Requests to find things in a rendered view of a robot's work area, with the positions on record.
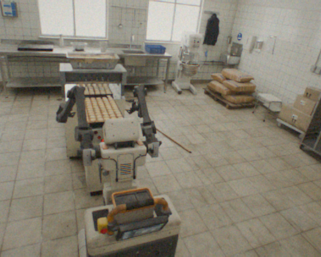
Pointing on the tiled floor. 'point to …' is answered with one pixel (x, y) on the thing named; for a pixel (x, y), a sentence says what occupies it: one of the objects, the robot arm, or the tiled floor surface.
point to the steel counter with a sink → (131, 50)
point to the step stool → (269, 103)
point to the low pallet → (228, 101)
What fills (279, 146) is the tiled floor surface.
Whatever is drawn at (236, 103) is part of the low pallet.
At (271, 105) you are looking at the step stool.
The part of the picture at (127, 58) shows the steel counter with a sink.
